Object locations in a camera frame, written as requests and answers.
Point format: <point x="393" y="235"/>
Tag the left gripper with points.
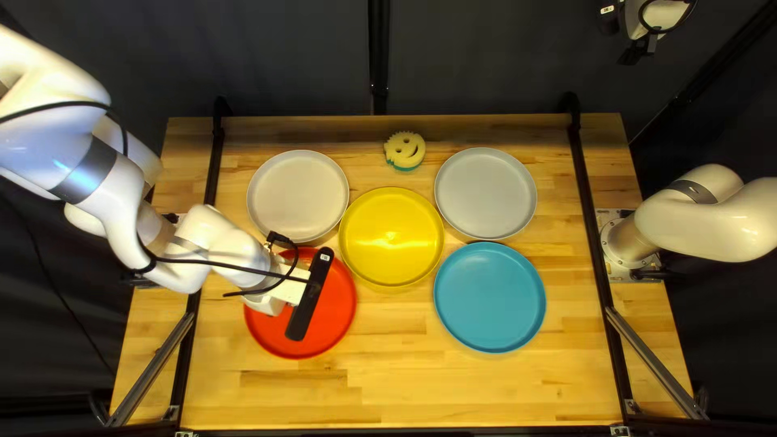
<point x="291" y="285"/>

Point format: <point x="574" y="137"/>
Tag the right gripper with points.
<point x="665" y="12"/>

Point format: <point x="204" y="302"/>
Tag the yellow smiling face sponge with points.
<point x="405" y="149"/>

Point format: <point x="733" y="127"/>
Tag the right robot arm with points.
<point x="698" y="218"/>

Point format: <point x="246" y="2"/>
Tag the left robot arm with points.
<point x="54" y="121"/>

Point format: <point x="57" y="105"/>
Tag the orange round plate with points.
<point x="337" y="315"/>

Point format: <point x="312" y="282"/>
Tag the grey round plate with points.
<point x="485" y="194"/>
<point x="297" y="195"/>

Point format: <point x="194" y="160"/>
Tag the yellow round plate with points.
<point x="391" y="236"/>

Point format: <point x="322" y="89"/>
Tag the teal round plate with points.
<point x="489" y="297"/>

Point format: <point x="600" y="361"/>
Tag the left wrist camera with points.
<point x="309" y="297"/>

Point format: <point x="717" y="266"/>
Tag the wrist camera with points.
<point x="609" y="15"/>
<point x="309" y="297"/>

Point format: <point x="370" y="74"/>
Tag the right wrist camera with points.
<point x="609" y="15"/>

